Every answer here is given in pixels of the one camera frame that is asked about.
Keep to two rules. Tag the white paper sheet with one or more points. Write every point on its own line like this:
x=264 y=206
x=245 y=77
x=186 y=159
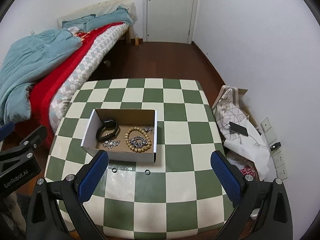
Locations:
x=251 y=148

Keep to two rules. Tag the teal blue blanket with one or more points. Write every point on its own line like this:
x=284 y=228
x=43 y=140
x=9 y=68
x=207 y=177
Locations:
x=34 y=57

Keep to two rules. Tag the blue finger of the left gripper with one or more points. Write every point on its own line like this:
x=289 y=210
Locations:
x=6 y=130

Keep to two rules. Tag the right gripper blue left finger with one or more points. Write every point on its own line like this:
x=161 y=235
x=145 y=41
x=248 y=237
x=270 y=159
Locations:
x=90 y=175

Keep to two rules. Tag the white patterned tote bag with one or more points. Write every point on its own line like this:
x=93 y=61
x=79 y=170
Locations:
x=226 y=109

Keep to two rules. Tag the orange bottle on floor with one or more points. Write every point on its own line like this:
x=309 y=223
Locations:
x=136 y=39

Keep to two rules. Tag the beige headboard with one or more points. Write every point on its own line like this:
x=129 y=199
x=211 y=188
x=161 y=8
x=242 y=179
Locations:
x=100 y=9

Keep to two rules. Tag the white door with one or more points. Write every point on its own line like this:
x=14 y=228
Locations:
x=169 y=20

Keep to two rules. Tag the black smartphone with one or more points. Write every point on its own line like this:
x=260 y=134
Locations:
x=235 y=128

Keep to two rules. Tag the white wall socket strip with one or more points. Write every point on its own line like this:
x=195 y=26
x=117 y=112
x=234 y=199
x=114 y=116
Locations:
x=276 y=162

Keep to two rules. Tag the white cardboard box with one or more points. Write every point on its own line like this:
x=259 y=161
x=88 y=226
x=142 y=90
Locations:
x=136 y=141

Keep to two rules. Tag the red bed cover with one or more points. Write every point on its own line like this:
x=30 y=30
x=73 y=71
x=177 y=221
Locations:
x=44 y=90

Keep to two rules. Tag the black charger plug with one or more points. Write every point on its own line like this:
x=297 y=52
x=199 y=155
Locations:
x=275 y=146

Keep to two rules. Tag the checkered patterned mattress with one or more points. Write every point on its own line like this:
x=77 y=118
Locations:
x=101 y=45

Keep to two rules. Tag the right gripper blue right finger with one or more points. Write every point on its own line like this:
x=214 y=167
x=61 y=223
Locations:
x=228 y=175

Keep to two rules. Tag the red white plastic bag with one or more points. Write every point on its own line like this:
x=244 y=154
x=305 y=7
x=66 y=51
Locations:
x=249 y=170

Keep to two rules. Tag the black smart band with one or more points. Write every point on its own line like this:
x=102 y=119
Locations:
x=108 y=130

